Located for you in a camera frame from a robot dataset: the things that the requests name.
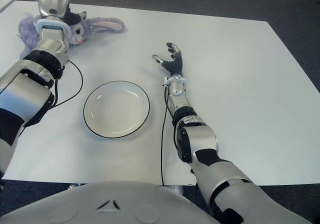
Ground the purple plush bunny doll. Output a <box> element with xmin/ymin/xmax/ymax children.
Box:
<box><xmin>16</xmin><ymin>11</ymin><xmax>126</xmax><ymax>60</ymax></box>

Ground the long thin black cable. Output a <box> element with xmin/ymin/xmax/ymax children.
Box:
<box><xmin>159</xmin><ymin>83</ymin><xmax>171</xmax><ymax>186</ymax></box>

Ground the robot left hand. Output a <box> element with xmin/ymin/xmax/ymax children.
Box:
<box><xmin>37</xmin><ymin>0</ymin><xmax>87</xmax><ymax>25</ymax></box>

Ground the white plate black rim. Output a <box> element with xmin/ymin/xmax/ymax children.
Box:
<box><xmin>83</xmin><ymin>80</ymin><xmax>151</xmax><ymax>139</ymax></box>

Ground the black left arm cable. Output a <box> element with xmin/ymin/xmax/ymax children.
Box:
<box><xmin>19</xmin><ymin>60</ymin><xmax>84</xmax><ymax>135</ymax></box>

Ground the black right arm cable loop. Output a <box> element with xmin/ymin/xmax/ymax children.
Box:
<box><xmin>171</xmin><ymin>122</ymin><xmax>184</xmax><ymax>158</ymax></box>

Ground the grey robot torso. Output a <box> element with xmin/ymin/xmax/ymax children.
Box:
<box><xmin>0</xmin><ymin>181</ymin><xmax>218</xmax><ymax>224</ymax></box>

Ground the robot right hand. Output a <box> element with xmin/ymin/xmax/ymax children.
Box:
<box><xmin>151</xmin><ymin>42</ymin><xmax>184</xmax><ymax>77</ymax></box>

